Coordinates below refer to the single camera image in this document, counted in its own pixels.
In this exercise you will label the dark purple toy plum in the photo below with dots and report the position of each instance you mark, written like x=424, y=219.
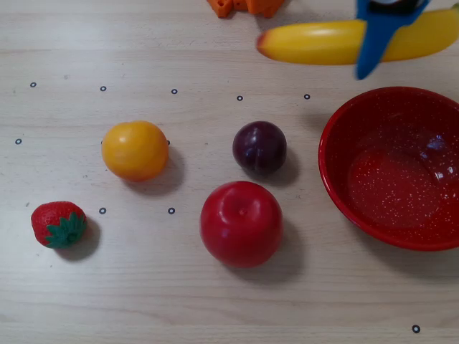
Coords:
x=260, y=148

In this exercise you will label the orange robot base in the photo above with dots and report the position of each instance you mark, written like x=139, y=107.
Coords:
x=220, y=7

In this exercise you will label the red toy strawberry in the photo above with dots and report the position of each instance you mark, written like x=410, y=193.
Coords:
x=48, y=220

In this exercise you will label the yellow toy banana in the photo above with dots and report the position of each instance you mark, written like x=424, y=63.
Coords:
x=315, y=43

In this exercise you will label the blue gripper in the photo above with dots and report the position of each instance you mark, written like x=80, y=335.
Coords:
x=373, y=39

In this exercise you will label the red toy apple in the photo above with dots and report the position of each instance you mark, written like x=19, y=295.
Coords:
x=242, y=225

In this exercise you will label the red speckled bowl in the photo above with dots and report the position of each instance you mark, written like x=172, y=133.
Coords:
x=387, y=179

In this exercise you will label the yellow orange toy fruit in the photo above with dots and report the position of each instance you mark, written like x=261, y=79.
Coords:
x=134, y=150

